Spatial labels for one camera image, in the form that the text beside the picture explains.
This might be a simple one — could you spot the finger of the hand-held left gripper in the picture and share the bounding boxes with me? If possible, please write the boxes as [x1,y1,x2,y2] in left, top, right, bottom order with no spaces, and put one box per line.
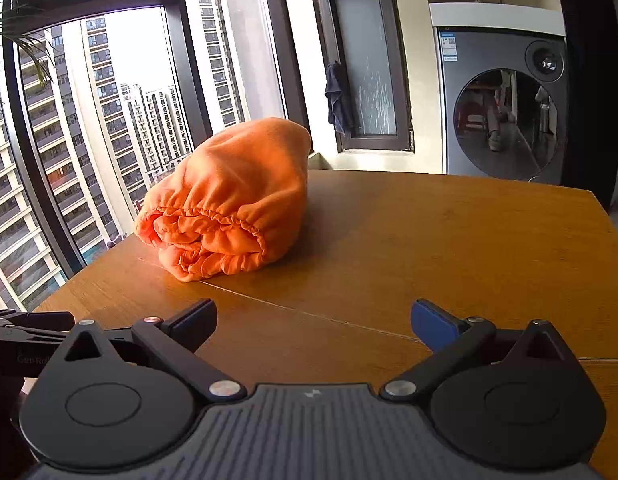
[0,310,76,334]

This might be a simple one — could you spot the black window frame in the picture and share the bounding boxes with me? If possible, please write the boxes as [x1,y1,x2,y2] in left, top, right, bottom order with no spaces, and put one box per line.
[0,0,311,312]

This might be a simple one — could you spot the dark hanging cloth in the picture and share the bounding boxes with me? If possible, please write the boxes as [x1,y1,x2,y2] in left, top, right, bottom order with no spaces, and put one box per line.
[324,61,359,137]

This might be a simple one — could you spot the frosted glass window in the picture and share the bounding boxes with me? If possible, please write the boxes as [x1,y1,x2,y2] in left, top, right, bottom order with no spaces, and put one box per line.
[311,0,416,155]

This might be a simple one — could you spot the orange pumpkin costume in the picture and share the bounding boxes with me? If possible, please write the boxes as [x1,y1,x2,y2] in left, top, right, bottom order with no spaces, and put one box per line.
[135,116,313,283]

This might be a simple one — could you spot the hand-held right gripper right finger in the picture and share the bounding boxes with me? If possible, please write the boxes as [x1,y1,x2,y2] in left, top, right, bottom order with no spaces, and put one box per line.
[379,298,577,402]

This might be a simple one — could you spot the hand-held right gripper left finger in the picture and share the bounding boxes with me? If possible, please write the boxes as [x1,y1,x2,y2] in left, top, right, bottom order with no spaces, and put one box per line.
[63,298,246,402]

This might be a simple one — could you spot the green palm leaves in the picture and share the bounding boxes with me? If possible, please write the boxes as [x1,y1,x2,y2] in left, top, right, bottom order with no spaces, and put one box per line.
[0,2,56,117]

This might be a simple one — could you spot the white sink counter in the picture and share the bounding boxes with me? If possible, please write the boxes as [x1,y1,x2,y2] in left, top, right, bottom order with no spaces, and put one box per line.
[429,2,568,37]

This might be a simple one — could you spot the grey washing machine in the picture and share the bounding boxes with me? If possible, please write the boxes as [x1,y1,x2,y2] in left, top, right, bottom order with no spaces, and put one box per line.
[436,25,571,187]

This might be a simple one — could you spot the tall black panel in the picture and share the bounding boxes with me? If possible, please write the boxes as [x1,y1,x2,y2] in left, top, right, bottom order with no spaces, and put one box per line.
[552,0,618,212]

